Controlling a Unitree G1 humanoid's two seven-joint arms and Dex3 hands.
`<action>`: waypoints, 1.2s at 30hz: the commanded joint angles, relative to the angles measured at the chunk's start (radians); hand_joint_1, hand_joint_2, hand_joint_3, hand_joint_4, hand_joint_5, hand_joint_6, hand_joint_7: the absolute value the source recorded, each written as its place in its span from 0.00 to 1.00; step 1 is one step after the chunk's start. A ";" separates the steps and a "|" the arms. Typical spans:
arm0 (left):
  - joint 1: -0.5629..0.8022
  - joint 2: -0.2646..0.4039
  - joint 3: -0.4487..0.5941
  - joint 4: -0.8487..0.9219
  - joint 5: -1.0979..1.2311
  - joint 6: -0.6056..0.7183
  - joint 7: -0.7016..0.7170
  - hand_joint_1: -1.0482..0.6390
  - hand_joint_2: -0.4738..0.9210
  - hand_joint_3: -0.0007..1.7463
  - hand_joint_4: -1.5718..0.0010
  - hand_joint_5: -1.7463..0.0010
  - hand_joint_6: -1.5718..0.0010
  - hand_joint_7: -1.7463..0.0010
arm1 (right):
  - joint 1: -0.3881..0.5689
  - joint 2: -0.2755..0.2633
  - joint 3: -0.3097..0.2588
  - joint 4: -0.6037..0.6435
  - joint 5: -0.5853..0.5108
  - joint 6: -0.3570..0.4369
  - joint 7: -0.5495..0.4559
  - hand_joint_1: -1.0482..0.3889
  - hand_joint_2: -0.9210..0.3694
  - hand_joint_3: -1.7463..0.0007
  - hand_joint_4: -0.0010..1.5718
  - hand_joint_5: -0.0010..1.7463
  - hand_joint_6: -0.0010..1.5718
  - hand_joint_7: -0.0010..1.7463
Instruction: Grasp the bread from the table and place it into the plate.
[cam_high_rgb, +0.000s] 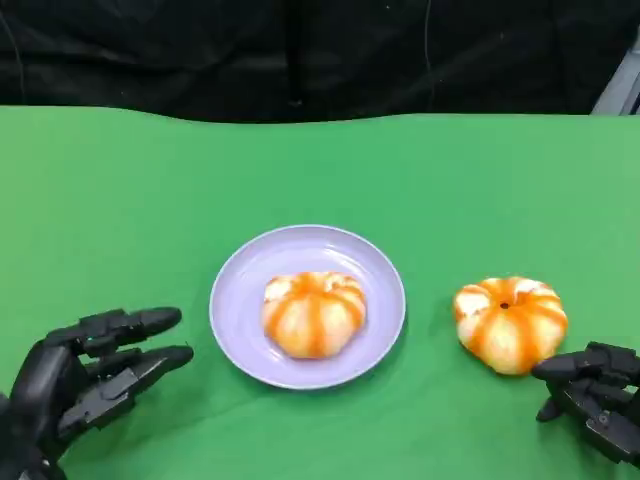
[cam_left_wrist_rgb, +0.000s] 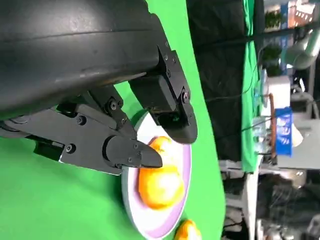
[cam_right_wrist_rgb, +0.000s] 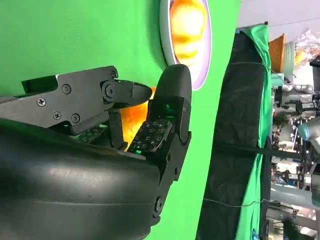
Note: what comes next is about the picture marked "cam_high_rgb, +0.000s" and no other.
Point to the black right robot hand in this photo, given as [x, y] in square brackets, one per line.
[607, 395]

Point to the green table cloth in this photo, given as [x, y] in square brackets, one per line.
[320, 175]

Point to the black backdrop curtain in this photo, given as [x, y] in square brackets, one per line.
[200, 55]

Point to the orange white toy bread roll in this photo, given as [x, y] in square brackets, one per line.
[315, 317]
[510, 327]

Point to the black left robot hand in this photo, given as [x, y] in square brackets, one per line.
[45, 380]

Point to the lilac plate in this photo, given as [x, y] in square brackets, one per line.
[240, 310]

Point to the grey metal frame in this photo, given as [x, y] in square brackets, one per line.
[622, 85]

